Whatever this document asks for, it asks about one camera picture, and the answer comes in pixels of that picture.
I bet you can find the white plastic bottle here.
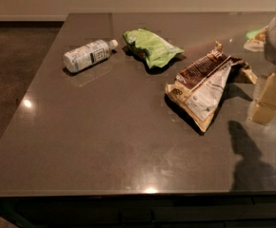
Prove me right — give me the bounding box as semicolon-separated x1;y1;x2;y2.
63;40;118;73

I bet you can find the green rice chip bag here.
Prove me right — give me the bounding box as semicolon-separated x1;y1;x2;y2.
123;28;184;69

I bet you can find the brown white snack bag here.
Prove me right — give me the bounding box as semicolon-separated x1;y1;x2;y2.
166;41;257;133

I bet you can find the green tan snack bag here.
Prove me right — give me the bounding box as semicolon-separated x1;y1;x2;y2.
244;27;268;52

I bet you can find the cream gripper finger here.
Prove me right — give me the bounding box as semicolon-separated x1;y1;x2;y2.
248;69;276;124

